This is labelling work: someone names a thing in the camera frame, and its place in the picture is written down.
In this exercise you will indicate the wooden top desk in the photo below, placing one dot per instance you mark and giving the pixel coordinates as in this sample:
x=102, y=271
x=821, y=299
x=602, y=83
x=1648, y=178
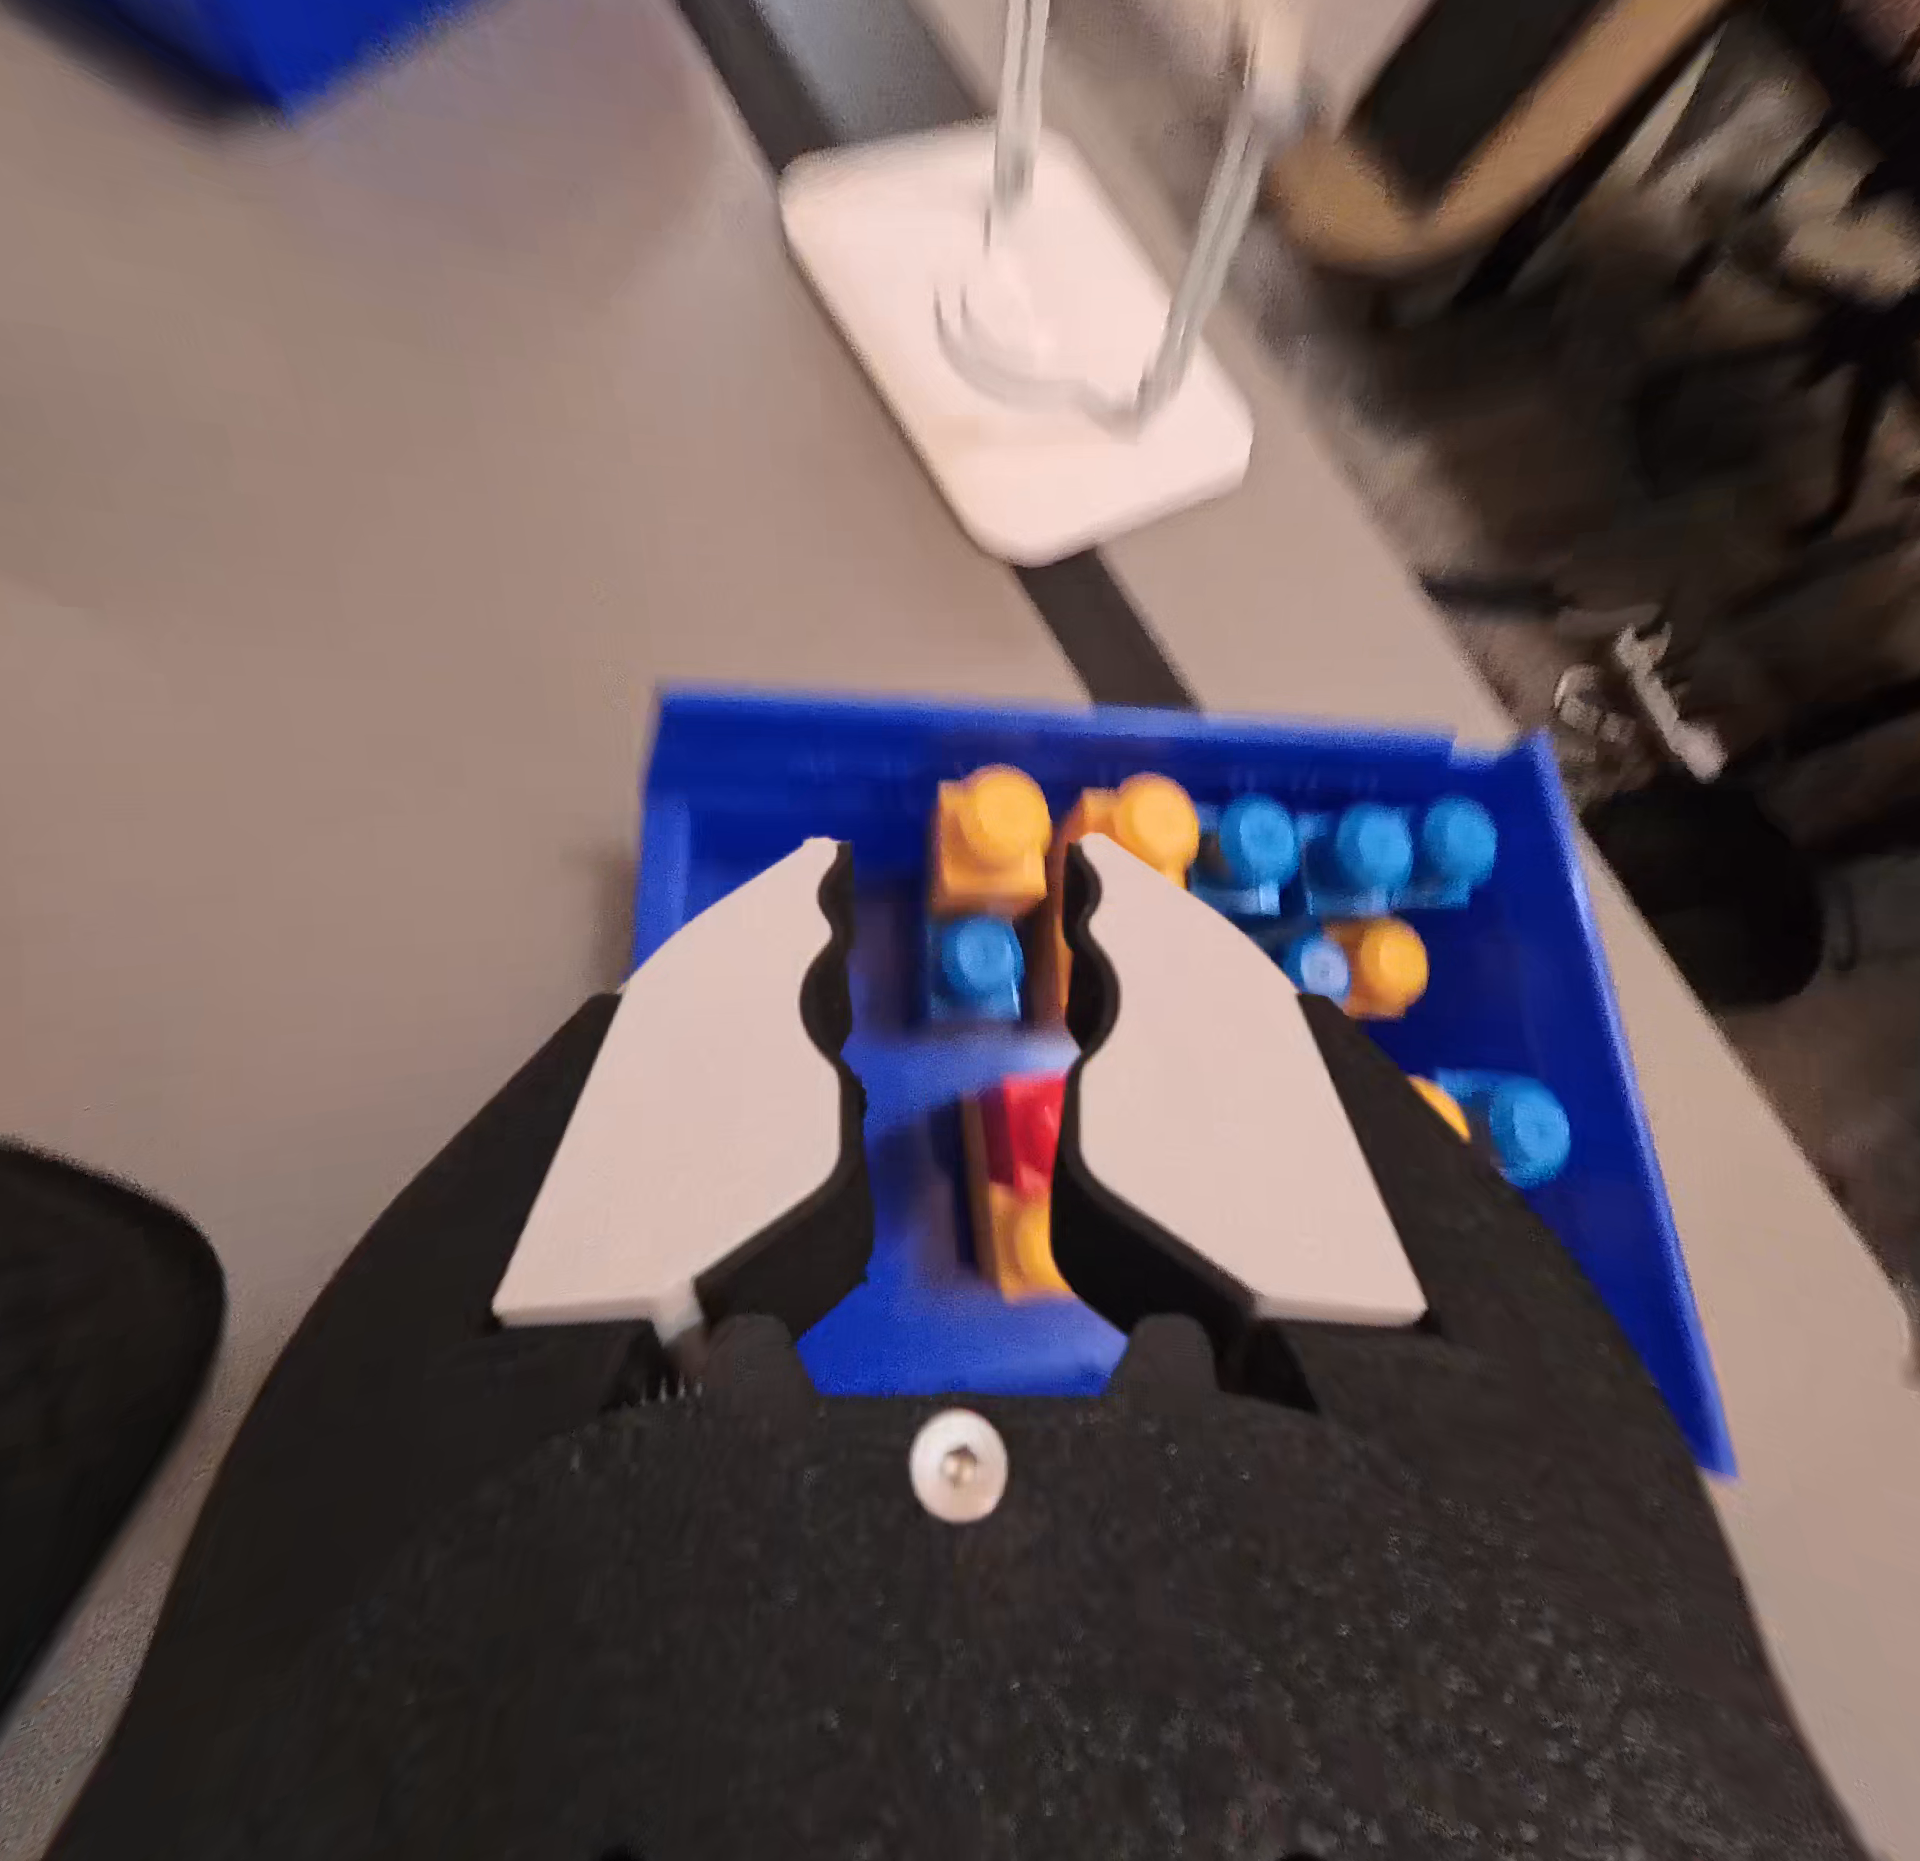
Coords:
x=1516, y=107

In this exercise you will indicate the black wrist rest pad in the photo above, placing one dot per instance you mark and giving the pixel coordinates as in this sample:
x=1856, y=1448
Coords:
x=90, y=1365

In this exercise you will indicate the white document stand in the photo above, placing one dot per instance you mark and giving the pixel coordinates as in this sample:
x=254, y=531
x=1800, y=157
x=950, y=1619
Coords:
x=1035, y=481

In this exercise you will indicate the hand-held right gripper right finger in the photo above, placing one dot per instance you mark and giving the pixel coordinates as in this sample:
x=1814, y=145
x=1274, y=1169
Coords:
x=1230, y=1141

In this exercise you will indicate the group of toy bricks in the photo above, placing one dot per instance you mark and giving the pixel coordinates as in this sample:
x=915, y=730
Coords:
x=990, y=826

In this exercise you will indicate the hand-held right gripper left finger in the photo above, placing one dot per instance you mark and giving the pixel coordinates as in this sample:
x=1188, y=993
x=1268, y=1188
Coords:
x=674, y=1141

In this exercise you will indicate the blue plastic bin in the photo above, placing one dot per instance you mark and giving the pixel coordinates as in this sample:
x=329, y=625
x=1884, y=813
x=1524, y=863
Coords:
x=782, y=781
x=300, y=15

